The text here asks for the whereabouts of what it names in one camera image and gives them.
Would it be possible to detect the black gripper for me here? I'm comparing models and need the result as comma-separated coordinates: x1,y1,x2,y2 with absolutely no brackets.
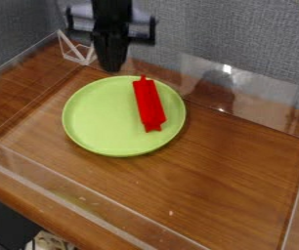
65,3,156,72

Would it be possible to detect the red plastic block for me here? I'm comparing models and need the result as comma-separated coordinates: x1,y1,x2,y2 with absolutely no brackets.
133,75,167,132

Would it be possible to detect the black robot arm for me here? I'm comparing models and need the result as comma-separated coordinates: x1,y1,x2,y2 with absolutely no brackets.
65,0,156,72

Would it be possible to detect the green round plate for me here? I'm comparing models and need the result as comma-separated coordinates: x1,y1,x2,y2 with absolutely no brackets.
62,75,187,157

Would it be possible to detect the black box under table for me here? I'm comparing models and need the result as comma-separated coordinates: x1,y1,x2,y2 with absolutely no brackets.
0,202,42,250

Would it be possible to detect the white power strip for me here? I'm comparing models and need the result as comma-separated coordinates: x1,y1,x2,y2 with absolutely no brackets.
33,230,76,250

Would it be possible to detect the clear acrylic corner bracket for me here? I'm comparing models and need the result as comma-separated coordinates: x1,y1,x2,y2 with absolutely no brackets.
57,29,96,65

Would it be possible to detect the clear acrylic enclosure wall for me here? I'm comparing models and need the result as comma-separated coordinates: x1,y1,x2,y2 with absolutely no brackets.
0,36,299,250

